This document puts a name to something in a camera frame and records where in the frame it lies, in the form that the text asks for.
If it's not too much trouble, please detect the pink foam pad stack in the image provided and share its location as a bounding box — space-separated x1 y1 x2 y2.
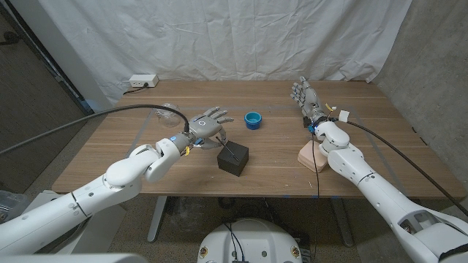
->
297 140 328 174

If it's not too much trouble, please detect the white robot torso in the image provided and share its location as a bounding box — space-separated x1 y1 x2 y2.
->
197 218 303 263

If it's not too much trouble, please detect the clear plastic bin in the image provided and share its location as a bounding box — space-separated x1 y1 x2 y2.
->
0 189 29 224

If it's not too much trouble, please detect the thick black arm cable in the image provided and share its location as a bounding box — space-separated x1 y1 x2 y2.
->
0 104 191 156
338 109 468 217

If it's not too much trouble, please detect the black cube box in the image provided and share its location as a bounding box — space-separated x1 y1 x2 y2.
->
216 140 249 178

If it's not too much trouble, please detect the white backdrop sheet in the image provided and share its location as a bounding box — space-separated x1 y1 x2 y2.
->
38 0 413 107

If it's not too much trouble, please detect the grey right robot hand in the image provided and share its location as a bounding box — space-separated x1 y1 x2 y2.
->
290 75 328 127

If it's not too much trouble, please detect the white floor board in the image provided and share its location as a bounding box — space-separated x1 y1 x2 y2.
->
27 189 127 255

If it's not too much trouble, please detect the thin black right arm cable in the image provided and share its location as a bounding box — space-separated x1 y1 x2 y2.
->
310 133 322 262

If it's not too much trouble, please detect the small blue bowl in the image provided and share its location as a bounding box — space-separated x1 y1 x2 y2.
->
244 111 263 131

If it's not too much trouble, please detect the dark brown door panel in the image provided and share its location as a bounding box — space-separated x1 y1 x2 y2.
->
0 3 94 194

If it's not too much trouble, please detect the black pen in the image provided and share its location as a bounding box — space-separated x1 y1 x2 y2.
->
215 137 241 161

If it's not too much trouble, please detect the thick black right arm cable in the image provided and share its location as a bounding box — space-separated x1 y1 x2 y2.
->
338 109 468 217

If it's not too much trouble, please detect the clear plastic cup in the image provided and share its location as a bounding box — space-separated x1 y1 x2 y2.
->
155 102 181 128

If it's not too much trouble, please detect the white power strip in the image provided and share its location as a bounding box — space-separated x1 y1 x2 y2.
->
129 74 159 88

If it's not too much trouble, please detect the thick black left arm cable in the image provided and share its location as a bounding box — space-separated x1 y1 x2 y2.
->
0 104 191 156

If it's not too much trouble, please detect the black power strip cord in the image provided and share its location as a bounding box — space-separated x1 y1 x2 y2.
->
122 83 149 96

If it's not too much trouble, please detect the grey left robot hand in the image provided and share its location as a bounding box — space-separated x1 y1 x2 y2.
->
188 106 235 150

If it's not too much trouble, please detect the grey table leg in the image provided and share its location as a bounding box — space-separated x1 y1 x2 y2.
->
331 197 355 248
147 196 168 243

